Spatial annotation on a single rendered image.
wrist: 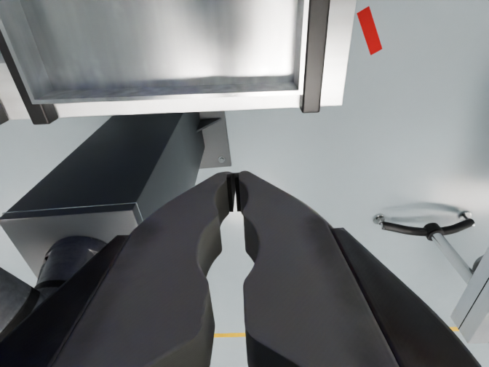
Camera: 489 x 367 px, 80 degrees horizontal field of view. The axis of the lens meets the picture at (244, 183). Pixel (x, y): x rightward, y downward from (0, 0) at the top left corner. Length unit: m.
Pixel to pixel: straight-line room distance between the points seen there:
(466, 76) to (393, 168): 0.45
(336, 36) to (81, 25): 0.24
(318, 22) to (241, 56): 0.08
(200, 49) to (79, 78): 0.13
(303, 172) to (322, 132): 0.21
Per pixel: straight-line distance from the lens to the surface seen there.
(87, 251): 0.60
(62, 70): 0.37
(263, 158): 1.35
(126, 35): 0.33
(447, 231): 1.74
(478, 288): 1.46
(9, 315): 0.52
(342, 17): 0.33
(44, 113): 0.38
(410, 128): 1.47
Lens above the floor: 1.20
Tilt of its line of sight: 58 degrees down
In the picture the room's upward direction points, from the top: 180 degrees clockwise
